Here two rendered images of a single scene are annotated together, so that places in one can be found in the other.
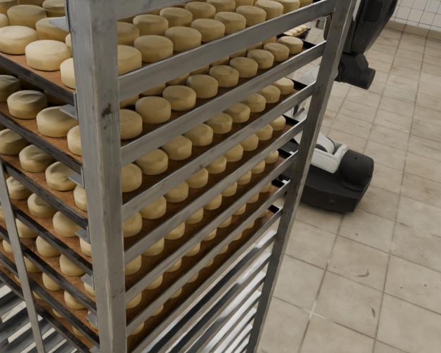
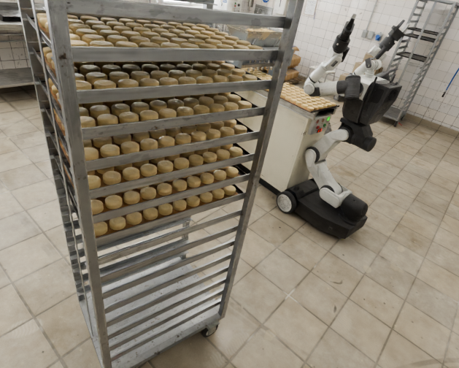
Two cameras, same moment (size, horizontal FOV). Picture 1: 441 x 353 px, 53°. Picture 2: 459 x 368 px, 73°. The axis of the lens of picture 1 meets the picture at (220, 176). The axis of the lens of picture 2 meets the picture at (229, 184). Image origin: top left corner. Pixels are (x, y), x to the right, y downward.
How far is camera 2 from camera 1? 0.41 m
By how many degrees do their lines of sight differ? 14
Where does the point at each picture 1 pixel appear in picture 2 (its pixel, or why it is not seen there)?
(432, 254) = (399, 284)
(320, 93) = (267, 114)
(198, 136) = (163, 113)
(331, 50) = (273, 85)
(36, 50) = not seen: hidden behind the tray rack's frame
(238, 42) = (180, 55)
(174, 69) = (125, 55)
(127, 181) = (105, 121)
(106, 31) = (59, 12)
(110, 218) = (71, 124)
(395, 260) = (367, 280)
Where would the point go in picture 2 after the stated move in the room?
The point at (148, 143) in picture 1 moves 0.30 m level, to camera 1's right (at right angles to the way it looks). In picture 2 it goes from (109, 96) to (226, 133)
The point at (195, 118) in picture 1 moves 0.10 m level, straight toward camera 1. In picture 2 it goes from (147, 92) to (123, 104)
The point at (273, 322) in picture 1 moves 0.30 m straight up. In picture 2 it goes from (258, 293) to (268, 262)
